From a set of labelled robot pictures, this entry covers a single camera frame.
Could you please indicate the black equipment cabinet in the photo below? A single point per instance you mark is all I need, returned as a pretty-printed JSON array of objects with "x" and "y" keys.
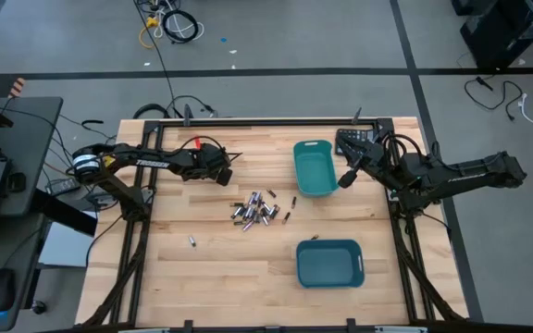
[{"x": 502, "y": 32}]

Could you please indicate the dark grey desk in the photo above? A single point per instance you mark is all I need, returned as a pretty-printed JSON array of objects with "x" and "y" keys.
[
  {"x": 16, "y": 250},
  {"x": 30, "y": 139}
]

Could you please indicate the small black desk device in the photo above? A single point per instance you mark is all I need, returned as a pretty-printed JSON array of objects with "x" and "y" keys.
[{"x": 16, "y": 182}]

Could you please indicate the black desk calculator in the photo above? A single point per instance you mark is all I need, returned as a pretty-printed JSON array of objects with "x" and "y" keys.
[{"x": 359, "y": 134}]

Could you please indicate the black desk leg bar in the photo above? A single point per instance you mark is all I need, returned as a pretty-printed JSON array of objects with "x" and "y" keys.
[{"x": 67, "y": 217}]

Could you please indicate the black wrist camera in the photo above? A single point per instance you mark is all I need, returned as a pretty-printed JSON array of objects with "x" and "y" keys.
[
  {"x": 224, "y": 177},
  {"x": 347, "y": 179}
]

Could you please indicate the white light strip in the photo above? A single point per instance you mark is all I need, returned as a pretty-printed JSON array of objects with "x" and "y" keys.
[{"x": 400, "y": 330}]

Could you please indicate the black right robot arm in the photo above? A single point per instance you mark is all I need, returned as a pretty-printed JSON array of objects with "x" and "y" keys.
[{"x": 479, "y": 173}]

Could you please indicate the black aluminium table frame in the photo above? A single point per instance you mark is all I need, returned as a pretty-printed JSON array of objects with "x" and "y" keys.
[{"x": 266, "y": 122}]

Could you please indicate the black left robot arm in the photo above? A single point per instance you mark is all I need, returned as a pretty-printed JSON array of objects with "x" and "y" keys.
[{"x": 151, "y": 163}]

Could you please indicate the dark teal plastic bin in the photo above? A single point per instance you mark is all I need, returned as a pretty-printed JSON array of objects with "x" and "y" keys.
[{"x": 329, "y": 263}]

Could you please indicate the black caster wheel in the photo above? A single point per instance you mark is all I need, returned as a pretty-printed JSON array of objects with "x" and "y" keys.
[{"x": 39, "y": 307}]

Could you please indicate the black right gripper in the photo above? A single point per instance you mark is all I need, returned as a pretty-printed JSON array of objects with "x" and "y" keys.
[{"x": 373, "y": 159}]

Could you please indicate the light teal plastic bin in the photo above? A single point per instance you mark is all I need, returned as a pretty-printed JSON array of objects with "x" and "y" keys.
[{"x": 315, "y": 168}]

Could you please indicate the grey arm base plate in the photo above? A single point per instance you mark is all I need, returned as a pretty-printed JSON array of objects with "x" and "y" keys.
[
  {"x": 392, "y": 194},
  {"x": 148, "y": 195}
]

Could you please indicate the light grey panel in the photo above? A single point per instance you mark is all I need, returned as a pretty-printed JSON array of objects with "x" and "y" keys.
[{"x": 65, "y": 247}]

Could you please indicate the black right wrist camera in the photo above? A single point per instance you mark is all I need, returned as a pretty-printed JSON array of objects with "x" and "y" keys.
[{"x": 347, "y": 179}]

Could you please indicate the orange black striped object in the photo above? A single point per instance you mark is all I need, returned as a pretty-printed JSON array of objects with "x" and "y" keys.
[{"x": 17, "y": 87}]

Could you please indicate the black computer mouse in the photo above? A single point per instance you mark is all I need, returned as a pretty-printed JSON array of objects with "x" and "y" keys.
[{"x": 1, "y": 289}]

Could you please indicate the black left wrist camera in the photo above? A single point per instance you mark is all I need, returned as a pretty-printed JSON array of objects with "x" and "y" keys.
[{"x": 224, "y": 177}]

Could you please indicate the black power brick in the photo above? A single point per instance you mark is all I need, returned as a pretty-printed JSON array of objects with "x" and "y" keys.
[{"x": 63, "y": 187}]

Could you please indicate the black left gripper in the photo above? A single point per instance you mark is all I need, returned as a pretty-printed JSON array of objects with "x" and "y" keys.
[{"x": 208, "y": 162}]

